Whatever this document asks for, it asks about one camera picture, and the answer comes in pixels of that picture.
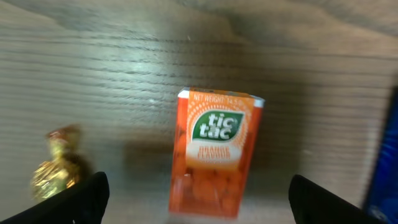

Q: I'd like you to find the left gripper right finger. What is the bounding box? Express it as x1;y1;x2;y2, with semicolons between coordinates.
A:
288;174;386;224

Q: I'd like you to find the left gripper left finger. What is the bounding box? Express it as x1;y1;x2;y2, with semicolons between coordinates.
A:
0;171;110;224

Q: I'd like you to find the gold candy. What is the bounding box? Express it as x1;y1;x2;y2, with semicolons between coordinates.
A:
30;124;91;202

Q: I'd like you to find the blue candy pack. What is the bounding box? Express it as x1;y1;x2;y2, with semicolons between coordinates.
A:
362;86;398;224

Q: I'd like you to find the orange candy box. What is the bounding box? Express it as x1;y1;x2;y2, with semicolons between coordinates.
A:
168;86;266;218

